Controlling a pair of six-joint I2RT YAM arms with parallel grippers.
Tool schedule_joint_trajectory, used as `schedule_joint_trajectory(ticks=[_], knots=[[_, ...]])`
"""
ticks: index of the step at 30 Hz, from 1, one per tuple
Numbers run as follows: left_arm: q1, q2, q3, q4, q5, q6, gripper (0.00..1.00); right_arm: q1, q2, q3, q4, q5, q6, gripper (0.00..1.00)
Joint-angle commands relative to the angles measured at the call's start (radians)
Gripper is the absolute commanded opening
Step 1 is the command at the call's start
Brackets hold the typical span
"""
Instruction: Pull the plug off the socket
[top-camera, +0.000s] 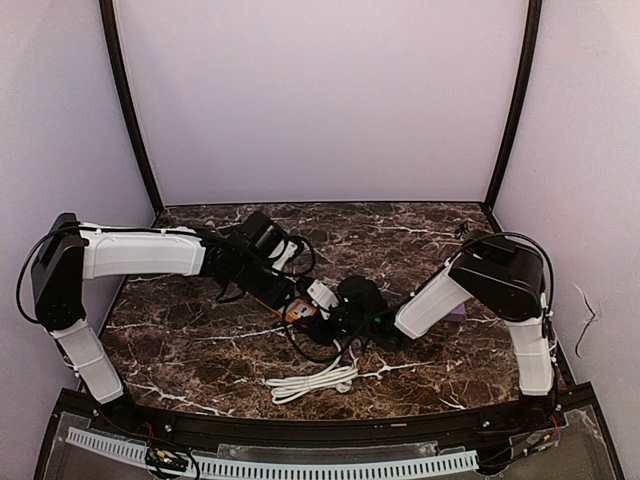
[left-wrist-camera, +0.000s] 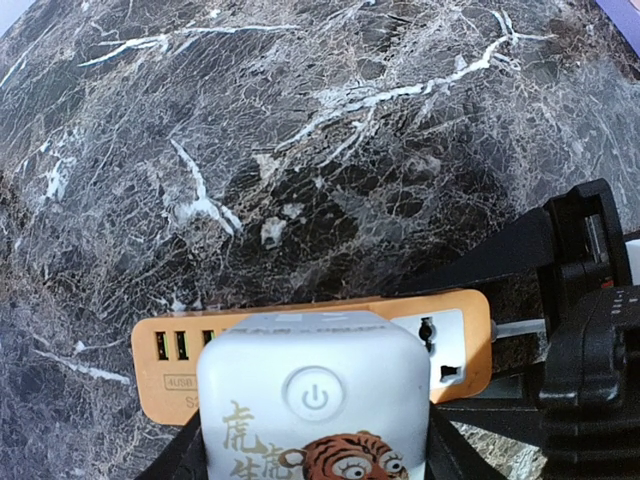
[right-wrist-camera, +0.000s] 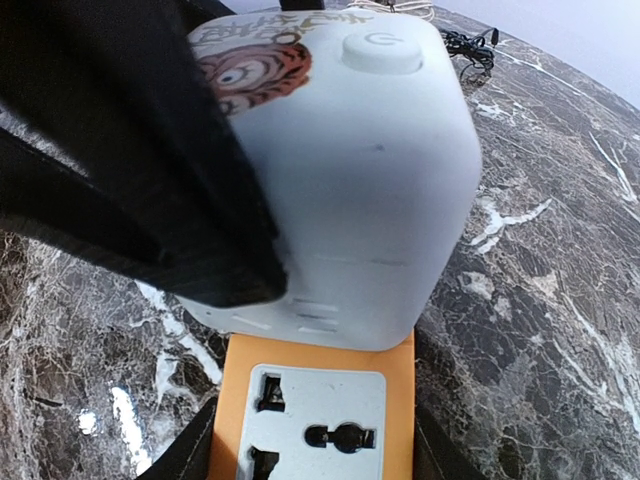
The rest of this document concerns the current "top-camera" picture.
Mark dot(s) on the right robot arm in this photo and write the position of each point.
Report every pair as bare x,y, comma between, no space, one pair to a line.
508,273

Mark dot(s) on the orange power strip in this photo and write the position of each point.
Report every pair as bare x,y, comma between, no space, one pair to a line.
295,310

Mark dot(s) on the white slotted cable duct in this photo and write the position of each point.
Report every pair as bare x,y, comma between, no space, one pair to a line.
244,462

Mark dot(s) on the purple power strip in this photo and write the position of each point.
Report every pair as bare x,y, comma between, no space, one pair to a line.
458,314

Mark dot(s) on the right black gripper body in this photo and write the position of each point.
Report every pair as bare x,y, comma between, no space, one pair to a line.
337,320

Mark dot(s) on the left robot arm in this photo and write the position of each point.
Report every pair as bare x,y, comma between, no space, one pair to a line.
251,257

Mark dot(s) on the black adapter with thin cable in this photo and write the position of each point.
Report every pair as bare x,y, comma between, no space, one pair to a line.
461,230

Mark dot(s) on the black front rail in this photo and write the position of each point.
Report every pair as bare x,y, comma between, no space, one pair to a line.
479,428

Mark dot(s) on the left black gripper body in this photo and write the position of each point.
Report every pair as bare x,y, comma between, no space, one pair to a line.
279,291

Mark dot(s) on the left black frame post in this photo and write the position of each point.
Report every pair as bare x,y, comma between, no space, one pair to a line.
126,101

